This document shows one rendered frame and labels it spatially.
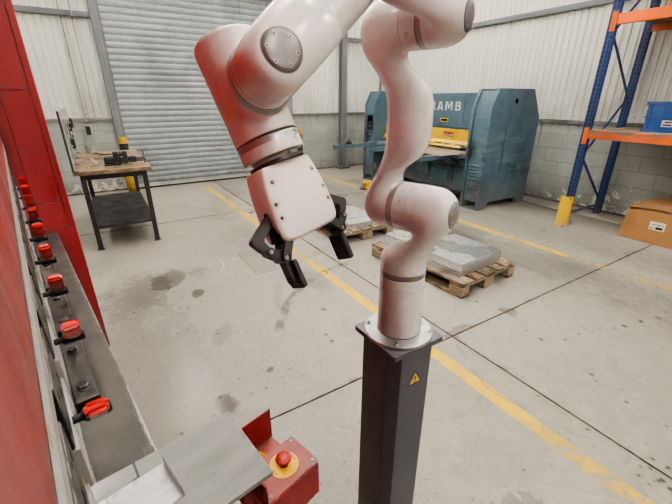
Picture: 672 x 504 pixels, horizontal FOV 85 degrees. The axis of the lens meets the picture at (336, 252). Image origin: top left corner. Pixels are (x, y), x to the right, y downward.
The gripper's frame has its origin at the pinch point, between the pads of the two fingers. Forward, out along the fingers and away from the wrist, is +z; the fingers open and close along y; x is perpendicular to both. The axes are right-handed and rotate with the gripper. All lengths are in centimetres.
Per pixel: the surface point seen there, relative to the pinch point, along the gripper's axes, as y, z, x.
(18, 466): 32.5, -4.6, 20.8
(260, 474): 14.9, 31.8, -21.4
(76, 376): 30, 12, -85
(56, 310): 26, -6, -127
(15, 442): 32.3, -5.2, 19.7
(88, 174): -62, -116, -414
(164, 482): 27.1, 25.7, -30.4
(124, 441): 29, 26, -60
